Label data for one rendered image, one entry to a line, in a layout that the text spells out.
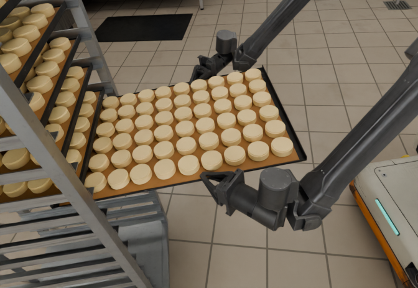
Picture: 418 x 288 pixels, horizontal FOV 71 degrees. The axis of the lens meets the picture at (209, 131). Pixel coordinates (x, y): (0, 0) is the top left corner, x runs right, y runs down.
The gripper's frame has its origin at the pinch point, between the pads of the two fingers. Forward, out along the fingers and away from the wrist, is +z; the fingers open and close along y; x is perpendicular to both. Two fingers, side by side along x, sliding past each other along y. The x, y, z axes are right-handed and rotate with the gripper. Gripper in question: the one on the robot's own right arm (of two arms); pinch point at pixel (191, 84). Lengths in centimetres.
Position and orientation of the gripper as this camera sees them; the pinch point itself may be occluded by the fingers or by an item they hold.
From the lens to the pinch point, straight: 97.1
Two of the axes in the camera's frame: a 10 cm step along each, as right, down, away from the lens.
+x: 7.8, 3.6, -5.0
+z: -6.1, 6.1, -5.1
